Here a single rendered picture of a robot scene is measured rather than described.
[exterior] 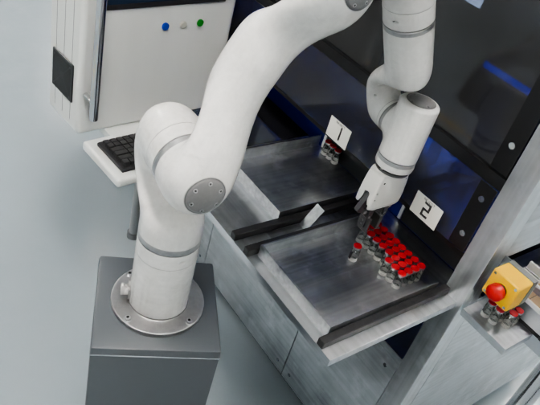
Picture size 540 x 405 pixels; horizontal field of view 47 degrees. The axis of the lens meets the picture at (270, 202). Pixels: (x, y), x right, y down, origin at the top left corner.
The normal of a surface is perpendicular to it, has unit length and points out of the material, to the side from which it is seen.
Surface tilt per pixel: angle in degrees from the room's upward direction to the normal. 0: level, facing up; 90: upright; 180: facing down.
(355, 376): 90
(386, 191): 90
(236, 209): 0
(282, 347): 90
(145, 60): 90
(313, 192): 0
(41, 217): 0
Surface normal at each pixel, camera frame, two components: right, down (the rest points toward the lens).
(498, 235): -0.80, 0.20
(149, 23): 0.63, 0.59
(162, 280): 0.04, 0.62
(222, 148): 0.54, 0.18
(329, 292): 0.23, -0.77
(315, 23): -0.07, 0.95
